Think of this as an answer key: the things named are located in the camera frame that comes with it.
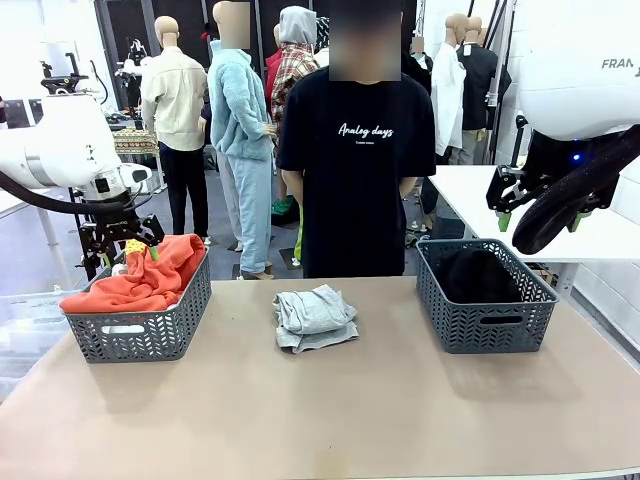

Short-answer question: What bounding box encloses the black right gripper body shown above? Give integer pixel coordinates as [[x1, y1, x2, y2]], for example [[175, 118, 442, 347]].
[[522, 128, 624, 211]]

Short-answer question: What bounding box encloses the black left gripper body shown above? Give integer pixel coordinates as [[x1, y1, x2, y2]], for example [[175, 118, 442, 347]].
[[79, 197, 151, 246]]

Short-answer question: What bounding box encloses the orange garment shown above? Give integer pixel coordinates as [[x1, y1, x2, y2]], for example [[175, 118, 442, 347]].
[[58, 233, 208, 315]]

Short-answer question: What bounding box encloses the black garment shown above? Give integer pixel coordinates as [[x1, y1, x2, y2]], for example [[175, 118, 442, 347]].
[[433, 248, 524, 305]]

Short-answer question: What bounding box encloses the light grey garment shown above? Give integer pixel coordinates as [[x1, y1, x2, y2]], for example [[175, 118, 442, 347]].
[[272, 283, 361, 355]]

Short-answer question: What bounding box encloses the black light stand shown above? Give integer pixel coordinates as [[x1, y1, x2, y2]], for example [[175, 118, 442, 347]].
[[509, 114, 530, 167]]

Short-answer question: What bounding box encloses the white table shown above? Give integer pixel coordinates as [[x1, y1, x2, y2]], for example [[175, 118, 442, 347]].
[[428, 164, 640, 265], [0, 187, 64, 281]]

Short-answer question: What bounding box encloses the table with patterned cloth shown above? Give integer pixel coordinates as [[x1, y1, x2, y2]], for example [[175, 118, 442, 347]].
[[112, 127, 161, 156]]

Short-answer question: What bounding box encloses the clear plastic storage box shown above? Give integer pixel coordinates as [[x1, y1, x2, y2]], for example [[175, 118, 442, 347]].
[[0, 289, 81, 401]]

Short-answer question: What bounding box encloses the grey plastic lattice basket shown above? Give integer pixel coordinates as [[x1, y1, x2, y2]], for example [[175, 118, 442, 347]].
[[62, 244, 212, 365], [415, 238, 560, 355]]

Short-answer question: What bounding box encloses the mannequin in black jacket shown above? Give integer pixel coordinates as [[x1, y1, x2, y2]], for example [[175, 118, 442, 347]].
[[457, 16, 512, 166]]

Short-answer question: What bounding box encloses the mannequin in white shirt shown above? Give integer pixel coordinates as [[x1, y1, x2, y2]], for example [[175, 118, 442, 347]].
[[430, 13, 469, 166]]

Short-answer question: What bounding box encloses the mannequin in cream shirt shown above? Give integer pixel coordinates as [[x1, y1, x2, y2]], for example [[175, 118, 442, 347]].
[[140, 15, 211, 246]]

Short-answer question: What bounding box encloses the mannequin in blue fleece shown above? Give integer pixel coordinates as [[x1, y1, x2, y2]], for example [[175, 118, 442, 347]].
[[207, 0, 278, 279]]

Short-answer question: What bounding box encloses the person in black t-shirt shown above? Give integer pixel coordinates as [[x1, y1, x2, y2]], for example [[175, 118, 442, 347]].
[[276, 0, 438, 279]]

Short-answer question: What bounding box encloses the mannequin in dark clothes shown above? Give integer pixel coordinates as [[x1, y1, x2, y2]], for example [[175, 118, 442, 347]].
[[401, 37, 434, 96]]

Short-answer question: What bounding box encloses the mannequin in red garment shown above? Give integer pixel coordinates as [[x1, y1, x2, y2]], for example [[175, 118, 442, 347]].
[[264, 24, 282, 101]]

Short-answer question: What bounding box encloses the mannequin in hooded plaid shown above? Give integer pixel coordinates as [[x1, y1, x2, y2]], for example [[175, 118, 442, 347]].
[[269, 5, 321, 216]]

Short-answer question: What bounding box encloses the right arm black cable sleeve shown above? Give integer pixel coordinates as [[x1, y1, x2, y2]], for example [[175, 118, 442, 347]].
[[512, 124, 640, 256]]

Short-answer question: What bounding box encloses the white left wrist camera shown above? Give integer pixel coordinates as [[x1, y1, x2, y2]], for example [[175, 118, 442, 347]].
[[119, 163, 154, 194]]

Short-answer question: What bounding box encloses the black camera tripod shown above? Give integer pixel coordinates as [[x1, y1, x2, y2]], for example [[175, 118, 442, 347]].
[[39, 52, 126, 281]]

